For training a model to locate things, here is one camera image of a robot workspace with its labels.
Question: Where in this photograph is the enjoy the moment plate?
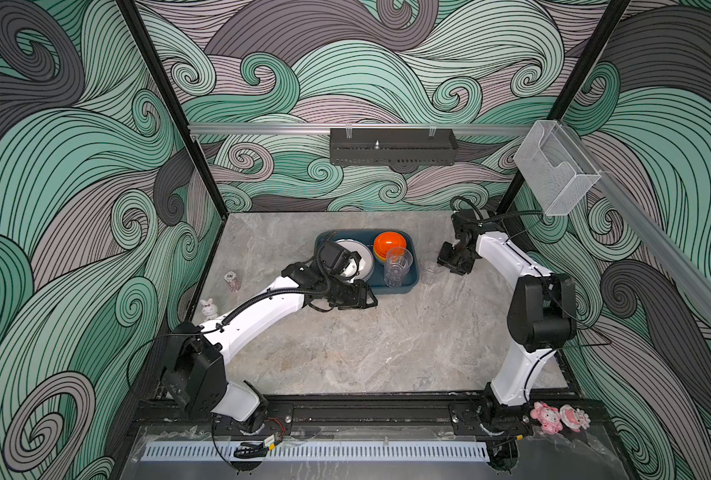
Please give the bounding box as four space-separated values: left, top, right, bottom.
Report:
336 239 375 283

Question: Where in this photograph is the clear plastic cup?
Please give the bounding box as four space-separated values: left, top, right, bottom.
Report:
383 264 411 288

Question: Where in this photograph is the orange bowl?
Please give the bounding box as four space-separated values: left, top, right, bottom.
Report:
373 231 407 256

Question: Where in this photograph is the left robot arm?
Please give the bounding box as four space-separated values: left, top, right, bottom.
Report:
161 262 377 423

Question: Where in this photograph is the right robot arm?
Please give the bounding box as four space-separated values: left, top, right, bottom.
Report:
437 231 577 407

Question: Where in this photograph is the teal plastic bin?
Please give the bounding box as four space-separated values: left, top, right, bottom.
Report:
315 229 419 295

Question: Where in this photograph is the pink checkered small cup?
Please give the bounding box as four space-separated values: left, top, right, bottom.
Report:
224 271 242 292

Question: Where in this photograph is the white rabbit figurine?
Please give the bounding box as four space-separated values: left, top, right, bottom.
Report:
200 298 219 321

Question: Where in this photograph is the pink white plush toy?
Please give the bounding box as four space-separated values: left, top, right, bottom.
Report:
559 404 591 433

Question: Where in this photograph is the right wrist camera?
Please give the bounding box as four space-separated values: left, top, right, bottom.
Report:
451 209 483 240

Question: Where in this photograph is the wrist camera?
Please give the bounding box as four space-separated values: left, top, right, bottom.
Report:
451 209 483 240
317 240 361 281

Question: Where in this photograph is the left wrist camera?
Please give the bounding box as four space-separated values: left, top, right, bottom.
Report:
317 240 361 281

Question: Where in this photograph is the black wall shelf tray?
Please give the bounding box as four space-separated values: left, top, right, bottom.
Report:
329 127 459 169

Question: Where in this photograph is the clear acrylic wall holder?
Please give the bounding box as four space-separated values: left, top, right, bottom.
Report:
513 120 601 217

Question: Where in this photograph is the white slotted cable duct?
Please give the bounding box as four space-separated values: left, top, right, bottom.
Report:
141 440 489 462

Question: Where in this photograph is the aluminium rail back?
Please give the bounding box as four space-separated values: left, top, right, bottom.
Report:
189 122 531 137

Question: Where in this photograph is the aluminium rail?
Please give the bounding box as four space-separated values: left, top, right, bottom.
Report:
563 125 711 328
189 122 531 137

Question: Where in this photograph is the aluminium rail right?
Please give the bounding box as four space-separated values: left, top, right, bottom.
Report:
563 125 711 328

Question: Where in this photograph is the black frame post right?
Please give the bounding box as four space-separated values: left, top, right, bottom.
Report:
495 1 629 216

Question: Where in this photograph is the black frame post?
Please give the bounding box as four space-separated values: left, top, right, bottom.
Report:
116 0 229 222
495 1 629 216

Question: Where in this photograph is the black frame post left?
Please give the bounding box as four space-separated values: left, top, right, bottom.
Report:
116 0 229 222

